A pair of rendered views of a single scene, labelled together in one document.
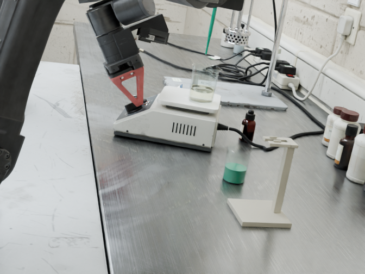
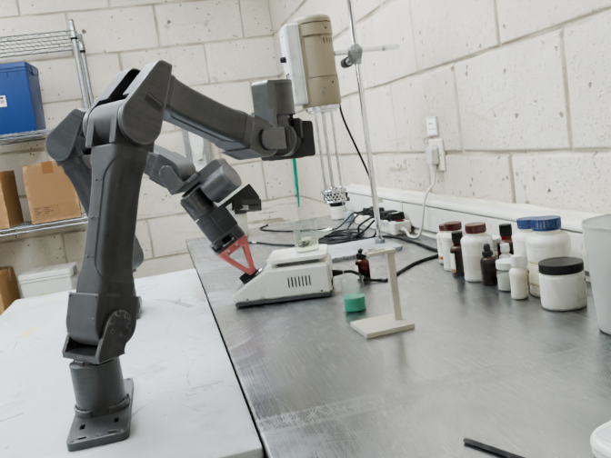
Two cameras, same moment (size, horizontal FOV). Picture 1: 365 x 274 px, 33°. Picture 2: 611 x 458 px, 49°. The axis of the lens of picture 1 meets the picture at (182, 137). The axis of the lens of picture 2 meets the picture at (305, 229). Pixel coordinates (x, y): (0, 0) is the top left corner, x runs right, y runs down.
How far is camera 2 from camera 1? 0.19 m
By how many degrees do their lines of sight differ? 11
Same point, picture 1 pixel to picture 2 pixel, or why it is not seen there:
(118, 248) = (252, 381)
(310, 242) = (435, 333)
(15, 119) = (125, 282)
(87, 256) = (224, 393)
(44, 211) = (178, 373)
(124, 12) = (214, 190)
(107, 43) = (205, 224)
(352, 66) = (451, 190)
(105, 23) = (199, 206)
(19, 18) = (107, 193)
